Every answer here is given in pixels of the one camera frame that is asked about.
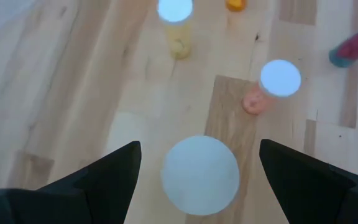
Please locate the yellow medicine bottle white cap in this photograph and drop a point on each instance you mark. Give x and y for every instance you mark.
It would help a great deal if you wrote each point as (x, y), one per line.
(179, 40)

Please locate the pink medicine bottle white cap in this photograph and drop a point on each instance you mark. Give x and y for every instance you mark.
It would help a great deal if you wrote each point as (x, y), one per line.
(280, 77)

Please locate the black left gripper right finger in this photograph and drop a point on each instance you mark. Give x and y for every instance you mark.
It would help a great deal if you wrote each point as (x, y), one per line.
(309, 193)

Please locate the orange medicine bottle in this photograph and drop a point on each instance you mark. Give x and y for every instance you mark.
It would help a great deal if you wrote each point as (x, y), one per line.
(236, 4)

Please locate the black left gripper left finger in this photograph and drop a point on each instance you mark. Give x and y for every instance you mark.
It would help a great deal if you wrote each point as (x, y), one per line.
(104, 193)

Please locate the blue bottle with red pills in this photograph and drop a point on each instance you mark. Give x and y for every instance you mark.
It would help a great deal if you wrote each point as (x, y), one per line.
(353, 48)

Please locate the white-capped medicine bottle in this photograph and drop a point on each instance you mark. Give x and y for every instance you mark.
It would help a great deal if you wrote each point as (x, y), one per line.
(200, 175)

